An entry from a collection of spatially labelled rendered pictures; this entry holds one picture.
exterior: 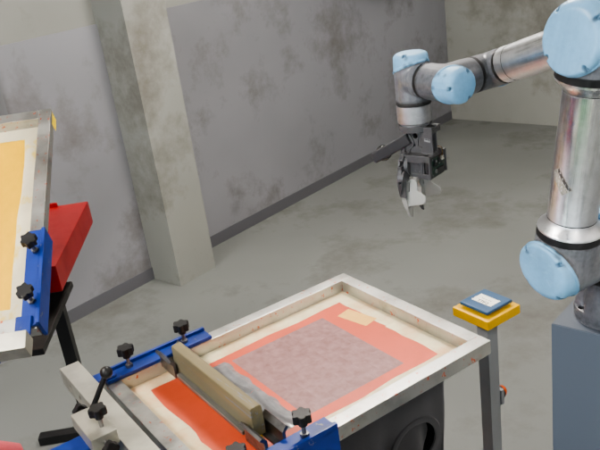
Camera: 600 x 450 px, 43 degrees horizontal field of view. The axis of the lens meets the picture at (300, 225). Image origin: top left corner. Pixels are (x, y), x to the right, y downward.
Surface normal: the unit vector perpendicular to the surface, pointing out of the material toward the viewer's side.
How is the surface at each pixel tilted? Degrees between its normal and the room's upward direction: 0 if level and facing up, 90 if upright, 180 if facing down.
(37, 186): 32
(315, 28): 90
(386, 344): 0
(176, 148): 90
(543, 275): 97
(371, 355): 0
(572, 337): 90
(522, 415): 0
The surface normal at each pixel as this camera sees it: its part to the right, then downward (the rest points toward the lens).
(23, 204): -0.07, -0.59
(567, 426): -0.64, 0.36
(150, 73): 0.76, 0.15
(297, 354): -0.13, -0.92
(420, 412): 0.61, 0.26
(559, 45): -0.84, 0.18
